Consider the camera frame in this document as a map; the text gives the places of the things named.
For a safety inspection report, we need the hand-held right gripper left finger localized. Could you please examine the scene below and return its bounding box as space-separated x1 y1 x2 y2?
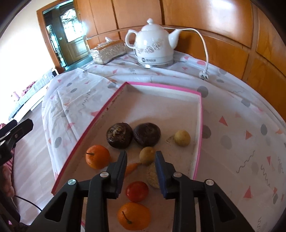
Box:
27 150 128 232

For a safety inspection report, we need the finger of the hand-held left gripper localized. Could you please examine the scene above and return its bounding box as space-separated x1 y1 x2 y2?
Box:
4 119 34 143

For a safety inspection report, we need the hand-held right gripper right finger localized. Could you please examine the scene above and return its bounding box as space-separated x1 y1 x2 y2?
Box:
155 150 255 232

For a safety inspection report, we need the small carrot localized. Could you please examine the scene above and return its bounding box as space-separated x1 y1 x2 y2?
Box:
125 162 142 178

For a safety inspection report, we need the small yellow fruit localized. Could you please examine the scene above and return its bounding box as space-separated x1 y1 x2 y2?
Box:
139 147 156 165
174 130 191 147

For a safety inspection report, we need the small red tomato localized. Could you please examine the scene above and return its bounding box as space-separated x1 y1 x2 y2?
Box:
126 181 149 203

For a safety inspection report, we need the orange with stem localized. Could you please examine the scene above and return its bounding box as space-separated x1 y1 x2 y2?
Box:
117 202 151 231
85 145 111 169

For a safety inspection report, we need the dark water chestnut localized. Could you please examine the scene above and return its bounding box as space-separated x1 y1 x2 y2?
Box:
106 122 134 148
133 123 161 147

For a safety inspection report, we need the pink cardboard tray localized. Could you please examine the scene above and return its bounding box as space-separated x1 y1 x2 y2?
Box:
51 81 203 232

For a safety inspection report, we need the blue plaid sofa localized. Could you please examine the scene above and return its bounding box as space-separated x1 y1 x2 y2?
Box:
9 69 56 118

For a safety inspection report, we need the red cloth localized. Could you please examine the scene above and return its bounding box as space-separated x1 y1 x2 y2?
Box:
22 81 36 95

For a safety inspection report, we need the pink striped clothing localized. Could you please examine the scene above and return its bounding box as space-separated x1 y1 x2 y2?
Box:
0 156 15 201

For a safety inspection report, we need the patterned white tablecloth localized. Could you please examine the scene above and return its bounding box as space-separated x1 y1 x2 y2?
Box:
41 50 286 232

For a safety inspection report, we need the wooden glass door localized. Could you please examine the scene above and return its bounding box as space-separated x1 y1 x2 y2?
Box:
59 8 88 65

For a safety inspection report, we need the ornate silver tissue box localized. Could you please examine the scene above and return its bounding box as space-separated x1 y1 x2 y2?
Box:
89 37 127 65

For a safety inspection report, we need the white ceramic electric kettle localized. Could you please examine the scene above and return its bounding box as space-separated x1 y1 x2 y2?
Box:
125 18 184 68

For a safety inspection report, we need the black cable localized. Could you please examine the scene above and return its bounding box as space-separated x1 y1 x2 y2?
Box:
13 195 43 211

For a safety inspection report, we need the white power cord with plug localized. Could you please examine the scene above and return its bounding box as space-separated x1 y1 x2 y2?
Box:
163 26 210 81

